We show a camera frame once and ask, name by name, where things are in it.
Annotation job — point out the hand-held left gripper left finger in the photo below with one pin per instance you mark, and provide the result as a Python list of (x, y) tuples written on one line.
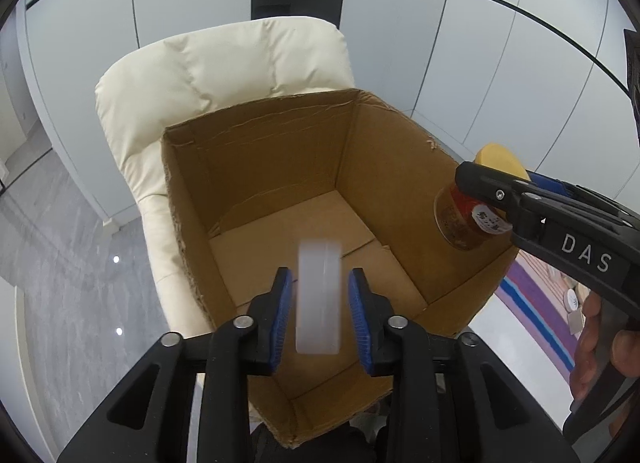
[(283, 313)]

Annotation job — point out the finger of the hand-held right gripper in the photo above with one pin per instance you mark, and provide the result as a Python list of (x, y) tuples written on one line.
[(550, 184), (492, 185)]

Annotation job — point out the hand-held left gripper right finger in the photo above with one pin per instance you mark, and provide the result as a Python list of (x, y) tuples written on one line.
[(358, 318)]

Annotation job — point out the amber jar with yellow lid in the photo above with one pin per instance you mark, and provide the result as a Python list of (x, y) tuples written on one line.
[(470, 213)]

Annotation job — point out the white translucent round container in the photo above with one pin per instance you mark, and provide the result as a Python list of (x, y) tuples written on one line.
[(320, 295)]

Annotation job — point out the brown cardboard box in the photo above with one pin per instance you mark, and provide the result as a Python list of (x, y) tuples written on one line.
[(300, 203)]

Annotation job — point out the person's right hand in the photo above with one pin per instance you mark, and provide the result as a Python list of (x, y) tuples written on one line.
[(590, 343)]

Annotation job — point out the small white round item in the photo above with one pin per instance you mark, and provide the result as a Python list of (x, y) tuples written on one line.
[(573, 299)]

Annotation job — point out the small tan box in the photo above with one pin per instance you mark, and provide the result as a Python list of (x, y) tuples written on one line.
[(576, 321)]

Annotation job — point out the striped colourful blanket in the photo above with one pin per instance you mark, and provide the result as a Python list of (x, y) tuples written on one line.
[(540, 308)]

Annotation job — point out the cream padded armchair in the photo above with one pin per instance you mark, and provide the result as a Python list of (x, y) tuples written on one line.
[(200, 83)]

